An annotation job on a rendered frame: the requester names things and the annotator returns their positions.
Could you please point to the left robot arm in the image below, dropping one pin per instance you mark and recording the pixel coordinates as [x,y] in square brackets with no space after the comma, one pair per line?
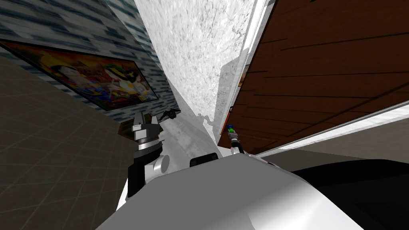
[136,175]

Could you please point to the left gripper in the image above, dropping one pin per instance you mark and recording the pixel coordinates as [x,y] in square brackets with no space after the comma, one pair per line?
[148,132]

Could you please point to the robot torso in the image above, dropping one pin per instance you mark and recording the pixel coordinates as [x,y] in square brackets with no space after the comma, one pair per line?
[223,195]

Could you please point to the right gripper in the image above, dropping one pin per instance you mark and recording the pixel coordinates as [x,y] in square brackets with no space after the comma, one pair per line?
[230,129]

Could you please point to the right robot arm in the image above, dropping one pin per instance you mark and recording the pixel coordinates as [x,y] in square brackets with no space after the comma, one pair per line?
[358,195]

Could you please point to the colourful framed wall picture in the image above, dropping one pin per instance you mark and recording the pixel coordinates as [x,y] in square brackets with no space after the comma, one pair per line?
[92,78]

